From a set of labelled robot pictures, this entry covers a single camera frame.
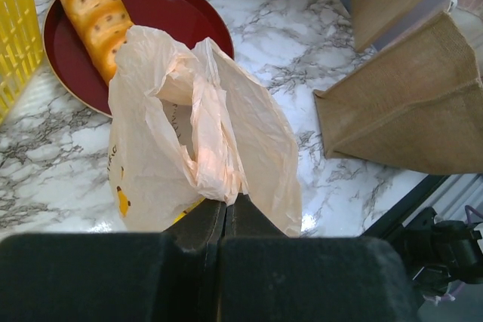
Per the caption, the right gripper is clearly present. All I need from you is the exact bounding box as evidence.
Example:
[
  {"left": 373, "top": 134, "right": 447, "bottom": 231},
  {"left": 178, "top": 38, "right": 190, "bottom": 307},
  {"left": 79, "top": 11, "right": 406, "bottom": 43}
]
[{"left": 403, "top": 207, "right": 482, "bottom": 303}]

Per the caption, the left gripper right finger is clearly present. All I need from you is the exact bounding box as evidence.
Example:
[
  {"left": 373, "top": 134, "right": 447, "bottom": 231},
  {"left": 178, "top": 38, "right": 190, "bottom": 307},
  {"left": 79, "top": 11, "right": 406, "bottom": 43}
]
[{"left": 225, "top": 194, "right": 287, "bottom": 238}]

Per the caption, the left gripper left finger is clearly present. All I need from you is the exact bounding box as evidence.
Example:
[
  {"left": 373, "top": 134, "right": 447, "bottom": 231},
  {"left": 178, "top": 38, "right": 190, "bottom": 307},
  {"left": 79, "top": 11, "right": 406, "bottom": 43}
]
[{"left": 165, "top": 199, "right": 226, "bottom": 253}]

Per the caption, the peach plastic grocery bag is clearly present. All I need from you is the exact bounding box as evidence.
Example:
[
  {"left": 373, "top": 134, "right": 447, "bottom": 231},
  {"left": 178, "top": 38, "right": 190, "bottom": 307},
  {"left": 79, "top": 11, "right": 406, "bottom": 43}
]
[{"left": 108, "top": 26, "right": 302, "bottom": 237}]

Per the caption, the burlap tote bag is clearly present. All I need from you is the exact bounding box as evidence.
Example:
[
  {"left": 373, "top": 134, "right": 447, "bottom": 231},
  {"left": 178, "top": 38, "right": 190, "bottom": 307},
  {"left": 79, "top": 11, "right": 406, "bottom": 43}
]
[{"left": 315, "top": 0, "right": 482, "bottom": 175}]

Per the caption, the dark red round plate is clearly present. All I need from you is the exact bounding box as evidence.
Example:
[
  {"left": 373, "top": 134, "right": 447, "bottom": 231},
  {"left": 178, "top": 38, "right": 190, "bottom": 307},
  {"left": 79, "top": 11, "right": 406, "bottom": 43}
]
[{"left": 43, "top": 0, "right": 235, "bottom": 116}]

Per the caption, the long orange bread loaf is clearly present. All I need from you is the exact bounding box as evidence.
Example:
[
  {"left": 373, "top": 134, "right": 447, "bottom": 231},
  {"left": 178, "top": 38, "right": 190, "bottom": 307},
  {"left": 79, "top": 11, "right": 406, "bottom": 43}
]
[{"left": 60, "top": 0, "right": 133, "bottom": 84}]

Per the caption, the yellow plastic shopping basket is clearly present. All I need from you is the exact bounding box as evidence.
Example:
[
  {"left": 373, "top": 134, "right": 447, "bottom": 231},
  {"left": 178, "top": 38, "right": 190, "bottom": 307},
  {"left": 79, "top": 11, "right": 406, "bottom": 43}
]
[{"left": 1, "top": 0, "right": 44, "bottom": 120}]

